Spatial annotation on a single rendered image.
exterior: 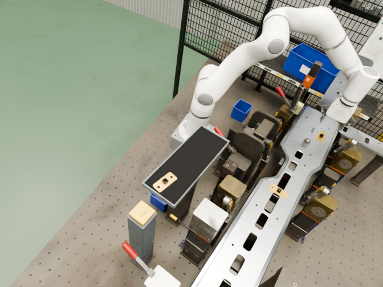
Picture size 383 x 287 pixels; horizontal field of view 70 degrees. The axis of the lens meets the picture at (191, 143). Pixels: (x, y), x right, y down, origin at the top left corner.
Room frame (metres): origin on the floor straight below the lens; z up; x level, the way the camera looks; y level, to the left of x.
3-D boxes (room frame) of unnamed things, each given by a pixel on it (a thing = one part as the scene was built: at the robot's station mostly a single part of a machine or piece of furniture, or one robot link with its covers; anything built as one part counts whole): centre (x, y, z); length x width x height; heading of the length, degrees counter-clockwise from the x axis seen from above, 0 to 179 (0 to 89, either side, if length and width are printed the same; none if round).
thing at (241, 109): (1.43, -0.28, 0.74); 0.11 x 0.10 x 0.09; 155
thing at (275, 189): (0.67, -0.41, 1.01); 0.08 x 0.04 x 0.01; 64
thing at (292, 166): (0.83, -0.49, 0.84); 0.12 x 0.05 x 0.29; 65
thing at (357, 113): (1.28, -0.84, 0.88); 0.08 x 0.08 x 0.36; 65
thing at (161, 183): (0.50, 0.06, 1.17); 0.08 x 0.04 x 0.01; 146
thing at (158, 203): (0.67, 0.08, 0.74); 0.11 x 0.10 x 0.09; 155
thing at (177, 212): (0.61, -0.01, 0.92); 0.10 x 0.08 x 0.45; 155
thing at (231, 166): (0.68, -0.17, 0.90); 0.05 x 0.05 x 0.40; 65
